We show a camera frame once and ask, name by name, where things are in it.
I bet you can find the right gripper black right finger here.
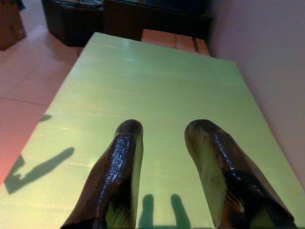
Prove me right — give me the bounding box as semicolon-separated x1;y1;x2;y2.
184;119;299;229

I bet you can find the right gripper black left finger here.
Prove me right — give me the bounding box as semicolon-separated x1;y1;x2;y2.
61;119;144;229

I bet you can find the green board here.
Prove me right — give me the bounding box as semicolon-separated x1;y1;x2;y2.
0;32;305;229

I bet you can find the orange cardboard box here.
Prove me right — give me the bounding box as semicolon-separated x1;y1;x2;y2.
141;29;211;57

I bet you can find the dark wooden cabinet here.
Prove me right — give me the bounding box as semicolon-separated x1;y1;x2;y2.
41;0;214;47

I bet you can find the brown cardboard box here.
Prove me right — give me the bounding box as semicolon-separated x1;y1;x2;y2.
0;0;27;51

